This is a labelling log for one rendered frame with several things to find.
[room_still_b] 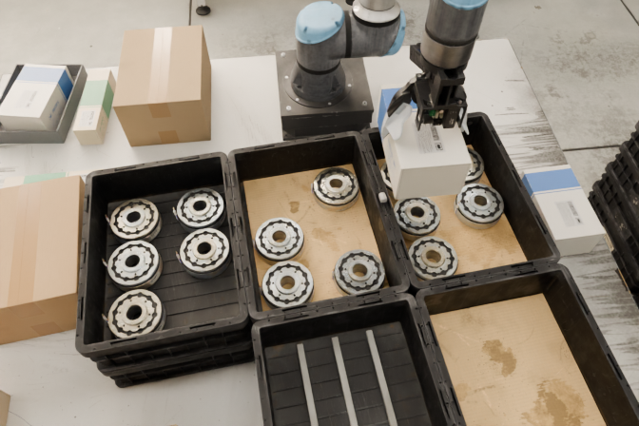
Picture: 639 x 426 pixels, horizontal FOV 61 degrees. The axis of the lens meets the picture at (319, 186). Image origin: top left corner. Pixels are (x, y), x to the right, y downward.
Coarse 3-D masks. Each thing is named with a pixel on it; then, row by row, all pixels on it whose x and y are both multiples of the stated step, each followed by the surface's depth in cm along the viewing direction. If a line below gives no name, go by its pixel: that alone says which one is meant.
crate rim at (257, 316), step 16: (272, 144) 119; (288, 144) 119; (304, 144) 119; (368, 160) 116; (368, 176) 113; (240, 208) 109; (384, 208) 109; (240, 224) 106; (384, 224) 106; (240, 240) 104; (400, 256) 102; (400, 272) 100; (384, 288) 98; (400, 288) 98; (304, 304) 97; (320, 304) 97; (336, 304) 97; (256, 320) 96
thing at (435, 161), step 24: (384, 96) 99; (408, 120) 95; (384, 144) 101; (408, 144) 92; (432, 144) 92; (456, 144) 92; (408, 168) 89; (432, 168) 90; (456, 168) 90; (408, 192) 95; (432, 192) 95; (456, 192) 96
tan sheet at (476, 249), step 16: (384, 160) 129; (448, 208) 121; (448, 224) 118; (464, 224) 118; (496, 224) 118; (448, 240) 116; (464, 240) 116; (480, 240) 116; (496, 240) 116; (512, 240) 116; (464, 256) 114; (480, 256) 114; (496, 256) 114; (512, 256) 114; (464, 272) 111
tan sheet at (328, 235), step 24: (264, 192) 123; (288, 192) 123; (360, 192) 123; (264, 216) 119; (288, 216) 119; (312, 216) 119; (336, 216) 119; (360, 216) 119; (312, 240) 116; (336, 240) 116; (360, 240) 116; (264, 264) 112; (312, 264) 112; (288, 288) 109; (336, 288) 109
